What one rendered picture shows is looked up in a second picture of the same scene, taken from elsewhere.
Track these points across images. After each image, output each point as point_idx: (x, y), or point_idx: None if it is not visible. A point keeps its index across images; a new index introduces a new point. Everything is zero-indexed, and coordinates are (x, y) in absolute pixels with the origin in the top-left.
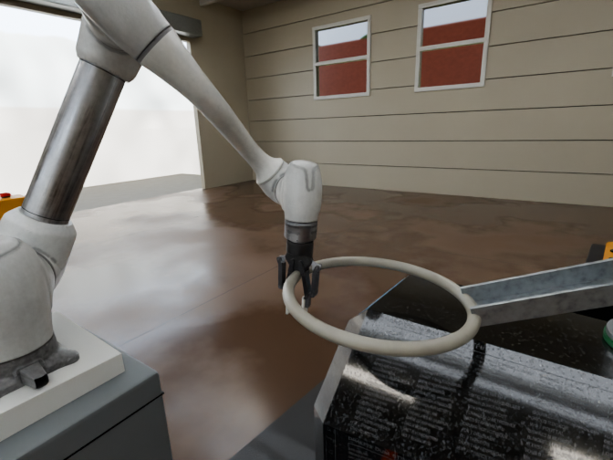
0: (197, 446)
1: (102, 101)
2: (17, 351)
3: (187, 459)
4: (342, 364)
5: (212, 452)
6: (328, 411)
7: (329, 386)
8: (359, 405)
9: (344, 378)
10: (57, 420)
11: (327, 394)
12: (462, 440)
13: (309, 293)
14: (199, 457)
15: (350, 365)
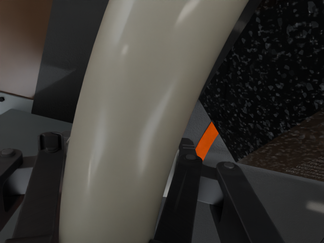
0: (0, 1)
1: None
2: None
3: (4, 22)
4: (277, 110)
5: (24, 1)
6: (246, 157)
7: (238, 113)
8: (311, 162)
9: (284, 139)
10: None
11: (233, 122)
12: None
13: (201, 199)
14: (15, 15)
15: (305, 129)
